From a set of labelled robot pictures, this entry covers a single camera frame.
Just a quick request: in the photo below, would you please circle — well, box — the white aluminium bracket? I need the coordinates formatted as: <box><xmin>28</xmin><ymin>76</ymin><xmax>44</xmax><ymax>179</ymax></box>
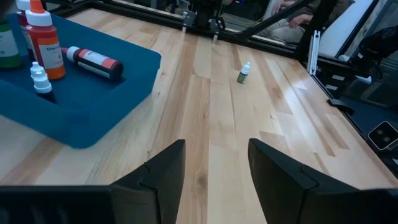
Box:
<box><xmin>307</xmin><ymin>30</ymin><xmax>321</xmax><ymax>77</ymax></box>

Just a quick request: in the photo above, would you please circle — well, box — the black rig upright post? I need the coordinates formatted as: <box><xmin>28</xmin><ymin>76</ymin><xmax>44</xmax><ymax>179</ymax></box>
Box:
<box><xmin>294</xmin><ymin>0</ymin><xmax>340</xmax><ymax>62</ymax></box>

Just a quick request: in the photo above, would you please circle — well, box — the black diagonal brace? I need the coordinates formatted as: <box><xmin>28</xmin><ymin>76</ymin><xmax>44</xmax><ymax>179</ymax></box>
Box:
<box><xmin>238</xmin><ymin>0</ymin><xmax>308</xmax><ymax>40</ymax></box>

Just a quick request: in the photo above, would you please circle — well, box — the pink-tipped red colouring bottle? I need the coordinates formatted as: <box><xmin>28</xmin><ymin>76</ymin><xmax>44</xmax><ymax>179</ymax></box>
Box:
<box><xmin>60</xmin><ymin>45</ymin><xmax>124</xmax><ymax>82</ymax></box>

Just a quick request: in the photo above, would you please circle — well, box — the person's hand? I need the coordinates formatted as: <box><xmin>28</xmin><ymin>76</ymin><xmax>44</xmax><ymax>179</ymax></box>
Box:
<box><xmin>287</xmin><ymin>14</ymin><xmax>313</xmax><ymax>29</ymax></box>

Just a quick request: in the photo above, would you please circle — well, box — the orange food colouring bottle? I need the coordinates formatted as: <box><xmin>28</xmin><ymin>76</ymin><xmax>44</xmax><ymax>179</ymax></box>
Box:
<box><xmin>24</xmin><ymin>0</ymin><xmax>67</xmax><ymax>81</ymax></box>

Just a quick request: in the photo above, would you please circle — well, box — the black bulky equipment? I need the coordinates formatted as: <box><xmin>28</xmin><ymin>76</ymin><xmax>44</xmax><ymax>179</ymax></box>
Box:
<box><xmin>348</xmin><ymin>24</ymin><xmax>398</xmax><ymax>82</ymax></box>

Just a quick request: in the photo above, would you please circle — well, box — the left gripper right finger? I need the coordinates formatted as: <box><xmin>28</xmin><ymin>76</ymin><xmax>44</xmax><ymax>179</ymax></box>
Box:
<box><xmin>248</xmin><ymin>139</ymin><xmax>368</xmax><ymax>224</ymax></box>

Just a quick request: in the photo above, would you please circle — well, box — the red food colouring bottle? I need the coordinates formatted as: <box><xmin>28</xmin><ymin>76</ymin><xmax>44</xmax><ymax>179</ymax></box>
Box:
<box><xmin>16</xmin><ymin>0</ymin><xmax>35</xmax><ymax>60</ymax></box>

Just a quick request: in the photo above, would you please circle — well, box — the black stereo camera module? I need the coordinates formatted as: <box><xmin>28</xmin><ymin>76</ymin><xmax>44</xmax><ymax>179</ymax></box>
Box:
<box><xmin>368</xmin><ymin>120</ymin><xmax>398</xmax><ymax>151</ymax></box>

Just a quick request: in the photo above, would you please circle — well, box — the black aluminium table frame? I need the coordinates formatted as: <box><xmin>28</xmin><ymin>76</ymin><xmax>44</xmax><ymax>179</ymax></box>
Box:
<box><xmin>40</xmin><ymin>0</ymin><xmax>398</xmax><ymax>175</ymax></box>

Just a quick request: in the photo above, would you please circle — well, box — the blue plastic tray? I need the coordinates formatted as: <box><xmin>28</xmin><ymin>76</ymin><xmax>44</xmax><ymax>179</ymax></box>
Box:
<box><xmin>0</xmin><ymin>12</ymin><xmax>162</xmax><ymax>149</ymax></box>

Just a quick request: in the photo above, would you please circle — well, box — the green food colouring bottle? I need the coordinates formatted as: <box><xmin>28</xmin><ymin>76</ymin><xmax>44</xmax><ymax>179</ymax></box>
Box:
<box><xmin>0</xmin><ymin>21</ymin><xmax>24</xmax><ymax>70</ymax></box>

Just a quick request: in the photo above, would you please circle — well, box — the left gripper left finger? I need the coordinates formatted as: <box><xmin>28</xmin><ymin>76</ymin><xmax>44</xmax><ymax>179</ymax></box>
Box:
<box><xmin>110</xmin><ymin>139</ymin><xmax>187</xmax><ymax>224</ymax></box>

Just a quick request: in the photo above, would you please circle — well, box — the small white cap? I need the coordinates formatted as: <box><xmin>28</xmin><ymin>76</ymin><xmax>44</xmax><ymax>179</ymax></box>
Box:
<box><xmin>30</xmin><ymin>61</ymin><xmax>46</xmax><ymax>80</ymax></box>
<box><xmin>32</xmin><ymin>70</ymin><xmax>58</xmax><ymax>105</ymax></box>
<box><xmin>236</xmin><ymin>61</ymin><xmax>252</xmax><ymax>85</ymax></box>

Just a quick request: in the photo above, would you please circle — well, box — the white board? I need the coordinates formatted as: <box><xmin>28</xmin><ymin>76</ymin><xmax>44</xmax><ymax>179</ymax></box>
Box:
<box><xmin>320</xmin><ymin>0</ymin><xmax>377</xmax><ymax>58</ymax></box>

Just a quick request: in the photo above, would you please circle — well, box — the person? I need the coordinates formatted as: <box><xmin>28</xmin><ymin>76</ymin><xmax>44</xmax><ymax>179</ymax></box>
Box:
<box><xmin>257</xmin><ymin>0</ymin><xmax>355</xmax><ymax>44</ymax></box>

